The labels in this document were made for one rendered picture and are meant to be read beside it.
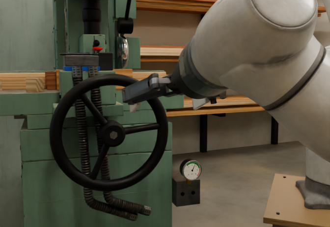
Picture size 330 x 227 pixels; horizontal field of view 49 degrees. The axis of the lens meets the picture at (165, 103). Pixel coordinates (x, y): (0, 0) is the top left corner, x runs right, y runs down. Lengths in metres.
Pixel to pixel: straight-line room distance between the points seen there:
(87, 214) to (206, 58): 0.78
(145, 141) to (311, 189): 0.48
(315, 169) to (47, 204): 0.73
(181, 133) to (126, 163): 2.88
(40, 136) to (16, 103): 0.11
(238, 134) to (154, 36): 1.54
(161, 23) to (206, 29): 3.39
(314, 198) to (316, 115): 0.61
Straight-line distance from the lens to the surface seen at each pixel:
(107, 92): 0.96
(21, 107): 1.05
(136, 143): 1.09
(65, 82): 0.94
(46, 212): 1.12
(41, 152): 1.06
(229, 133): 4.27
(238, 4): 0.38
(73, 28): 1.30
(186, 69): 0.50
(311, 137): 0.45
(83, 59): 0.96
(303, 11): 0.39
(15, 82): 1.20
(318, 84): 0.43
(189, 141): 4.02
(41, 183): 1.09
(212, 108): 3.62
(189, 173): 1.10
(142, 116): 1.08
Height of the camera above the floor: 0.98
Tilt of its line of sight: 6 degrees down
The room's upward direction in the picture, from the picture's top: straight up
